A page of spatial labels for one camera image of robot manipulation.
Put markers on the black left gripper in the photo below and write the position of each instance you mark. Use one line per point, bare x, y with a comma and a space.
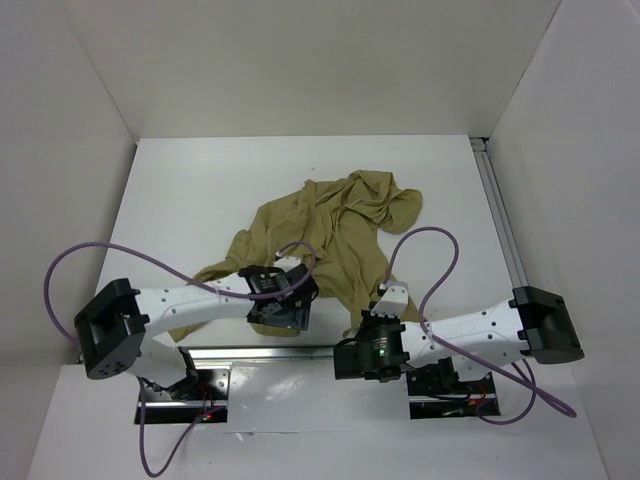
294, 318

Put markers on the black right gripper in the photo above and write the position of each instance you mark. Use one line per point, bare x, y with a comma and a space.
368, 318

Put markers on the khaki zip-up jacket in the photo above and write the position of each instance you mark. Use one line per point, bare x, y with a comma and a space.
337, 224

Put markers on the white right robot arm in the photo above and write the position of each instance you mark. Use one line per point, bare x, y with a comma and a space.
535, 323

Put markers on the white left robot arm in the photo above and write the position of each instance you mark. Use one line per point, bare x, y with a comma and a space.
126, 330

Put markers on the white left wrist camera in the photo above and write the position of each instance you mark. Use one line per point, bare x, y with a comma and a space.
287, 263

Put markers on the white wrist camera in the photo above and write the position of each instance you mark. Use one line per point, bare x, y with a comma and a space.
393, 300
287, 263

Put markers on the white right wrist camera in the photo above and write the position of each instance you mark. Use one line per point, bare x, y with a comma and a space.
393, 300

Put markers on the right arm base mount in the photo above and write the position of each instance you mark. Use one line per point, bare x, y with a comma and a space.
436, 392

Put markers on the aluminium rail front edge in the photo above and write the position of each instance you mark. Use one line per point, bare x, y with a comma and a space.
271, 353

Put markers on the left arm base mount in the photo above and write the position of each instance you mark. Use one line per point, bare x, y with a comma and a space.
205, 392

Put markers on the aluminium rail right side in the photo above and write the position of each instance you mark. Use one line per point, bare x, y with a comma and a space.
499, 213

